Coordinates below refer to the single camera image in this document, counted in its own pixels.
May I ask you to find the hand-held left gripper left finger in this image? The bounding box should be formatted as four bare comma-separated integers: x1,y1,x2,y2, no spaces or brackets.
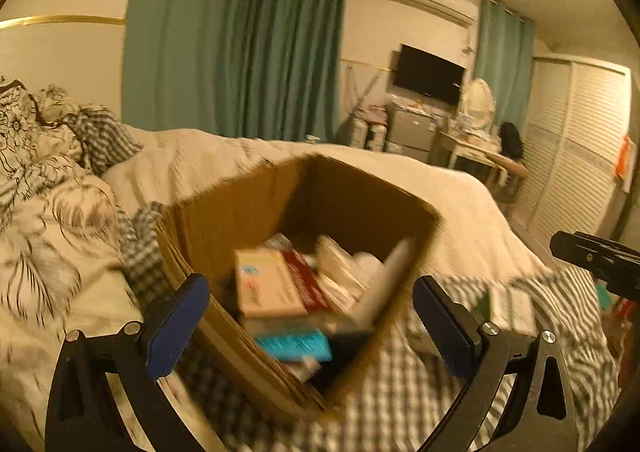
44,273,212,452

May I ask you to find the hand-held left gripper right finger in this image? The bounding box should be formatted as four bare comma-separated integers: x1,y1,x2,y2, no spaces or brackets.
412,275,582,452

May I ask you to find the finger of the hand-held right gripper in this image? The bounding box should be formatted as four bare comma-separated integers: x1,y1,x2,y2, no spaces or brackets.
549,230,640,294

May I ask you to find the red and white medicine box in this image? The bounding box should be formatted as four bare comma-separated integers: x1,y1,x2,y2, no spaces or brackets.
234,248,333,319

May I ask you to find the blue foil blister pack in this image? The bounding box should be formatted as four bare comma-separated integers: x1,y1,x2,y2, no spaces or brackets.
254,328,333,364

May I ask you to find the taped cardboard box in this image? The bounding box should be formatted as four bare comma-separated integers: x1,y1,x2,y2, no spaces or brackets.
154,153,443,425

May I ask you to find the green and white medicine box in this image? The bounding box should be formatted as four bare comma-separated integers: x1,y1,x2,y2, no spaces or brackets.
475,284,537,335

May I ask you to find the grey checkered bedsheet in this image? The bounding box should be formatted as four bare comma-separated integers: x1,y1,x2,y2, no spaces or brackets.
75,104,621,452

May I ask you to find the orange hanging cloth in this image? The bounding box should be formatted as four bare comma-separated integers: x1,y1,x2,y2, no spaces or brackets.
615,134,638,193

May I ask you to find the white louvered wardrobe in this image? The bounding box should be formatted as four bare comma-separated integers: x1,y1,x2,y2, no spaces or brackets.
517,54,631,243

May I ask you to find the wooden chair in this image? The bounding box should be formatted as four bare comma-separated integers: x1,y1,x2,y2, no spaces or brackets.
487,152,530,203

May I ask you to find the white blanket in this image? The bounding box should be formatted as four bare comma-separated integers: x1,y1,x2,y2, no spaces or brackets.
102,127,556,283

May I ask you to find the black bag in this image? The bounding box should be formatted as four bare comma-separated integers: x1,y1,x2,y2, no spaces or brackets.
499,122,524,163

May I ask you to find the floral print duvet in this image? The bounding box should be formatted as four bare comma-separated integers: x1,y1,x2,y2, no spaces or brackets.
0,77,151,433

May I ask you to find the dressing table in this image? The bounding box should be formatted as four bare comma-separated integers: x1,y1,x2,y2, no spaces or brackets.
435,124,503,173

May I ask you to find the white oval vanity mirror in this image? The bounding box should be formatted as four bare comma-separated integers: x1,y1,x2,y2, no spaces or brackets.
457,78,496,133

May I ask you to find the grey cabinet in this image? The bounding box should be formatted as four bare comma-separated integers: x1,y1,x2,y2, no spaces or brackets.
385,104,441,163

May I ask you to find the white plastic drawer unit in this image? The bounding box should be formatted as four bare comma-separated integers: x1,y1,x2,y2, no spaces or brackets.
350,114,388,151

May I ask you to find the narrow green curtain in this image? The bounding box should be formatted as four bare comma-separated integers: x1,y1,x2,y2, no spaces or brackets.
472,0,536,133

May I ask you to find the wide green curtain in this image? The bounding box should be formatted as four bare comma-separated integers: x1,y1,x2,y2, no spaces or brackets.
122,0,351,145

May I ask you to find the wall-mounted black television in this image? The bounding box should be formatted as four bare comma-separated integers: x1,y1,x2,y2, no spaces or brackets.
392,44,468,108

